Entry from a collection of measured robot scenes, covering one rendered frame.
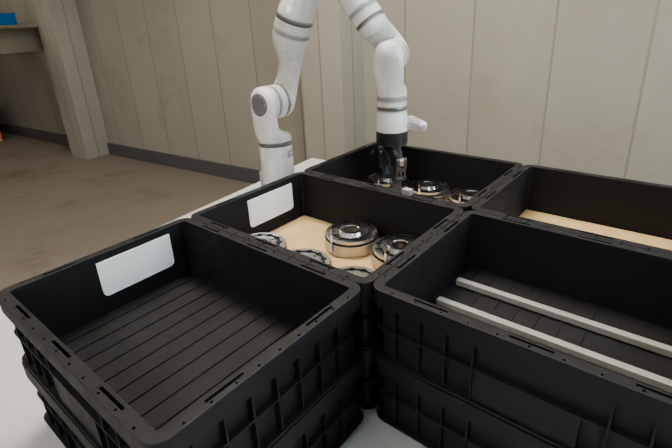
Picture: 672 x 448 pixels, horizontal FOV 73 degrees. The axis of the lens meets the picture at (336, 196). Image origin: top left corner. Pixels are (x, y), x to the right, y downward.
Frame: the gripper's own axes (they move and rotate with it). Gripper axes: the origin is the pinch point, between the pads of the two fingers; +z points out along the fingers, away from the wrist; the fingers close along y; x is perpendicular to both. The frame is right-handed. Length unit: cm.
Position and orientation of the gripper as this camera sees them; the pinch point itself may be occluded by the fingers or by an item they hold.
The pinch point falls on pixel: (391, 185)
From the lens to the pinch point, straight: 115.2
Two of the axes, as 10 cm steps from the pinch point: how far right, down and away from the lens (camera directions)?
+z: 0.4, 9.3, 3.7
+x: 9.7, -1.3, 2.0
